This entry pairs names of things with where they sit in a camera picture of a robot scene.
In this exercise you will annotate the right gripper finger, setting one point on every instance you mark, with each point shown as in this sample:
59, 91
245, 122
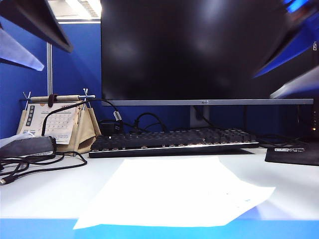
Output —
299, 85
299, 32

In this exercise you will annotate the large black computer monitor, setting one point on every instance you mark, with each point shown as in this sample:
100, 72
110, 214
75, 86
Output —
189, 49

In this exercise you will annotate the grey monitor stand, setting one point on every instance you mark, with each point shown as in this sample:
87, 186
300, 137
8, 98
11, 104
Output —
199, 117

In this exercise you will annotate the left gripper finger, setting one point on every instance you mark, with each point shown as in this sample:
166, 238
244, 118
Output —
37, 22
17, 53

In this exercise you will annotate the grey soft pouch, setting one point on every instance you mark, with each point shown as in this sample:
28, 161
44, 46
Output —
25, 147

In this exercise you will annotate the black monitor with HSO print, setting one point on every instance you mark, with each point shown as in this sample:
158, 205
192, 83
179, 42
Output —
315, 112

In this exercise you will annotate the silver partition post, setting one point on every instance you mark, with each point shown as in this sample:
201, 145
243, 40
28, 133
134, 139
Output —
49, 72

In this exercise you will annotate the small black power adapter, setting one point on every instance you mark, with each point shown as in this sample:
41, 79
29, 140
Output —
107, 128

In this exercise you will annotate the beige desk calendar stand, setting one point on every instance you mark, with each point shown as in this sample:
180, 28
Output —
86, 134

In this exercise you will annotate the printed calendar card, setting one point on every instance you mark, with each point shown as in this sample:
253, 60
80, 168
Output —
56, 122

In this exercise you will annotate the black mechanical keyboard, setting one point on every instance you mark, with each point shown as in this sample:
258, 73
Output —
174, 142

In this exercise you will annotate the white wrinkled paper sheet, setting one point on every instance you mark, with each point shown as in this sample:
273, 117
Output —
169, 191

